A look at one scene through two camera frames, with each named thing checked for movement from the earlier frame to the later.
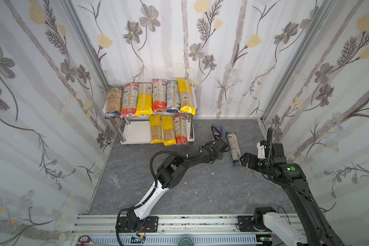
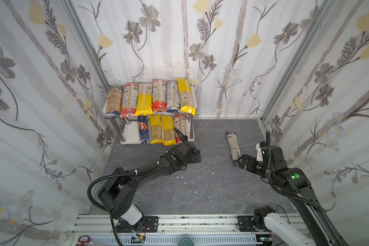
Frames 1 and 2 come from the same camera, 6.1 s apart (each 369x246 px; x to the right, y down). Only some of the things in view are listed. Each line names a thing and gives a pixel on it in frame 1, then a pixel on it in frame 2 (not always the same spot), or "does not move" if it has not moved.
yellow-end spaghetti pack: (144, 104) does not move
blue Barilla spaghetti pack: (220, 128) → (143, 123)
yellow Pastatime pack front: (167, 122) does not move
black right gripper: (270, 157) does not move
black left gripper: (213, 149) → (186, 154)
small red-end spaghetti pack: (181, 128) does not move
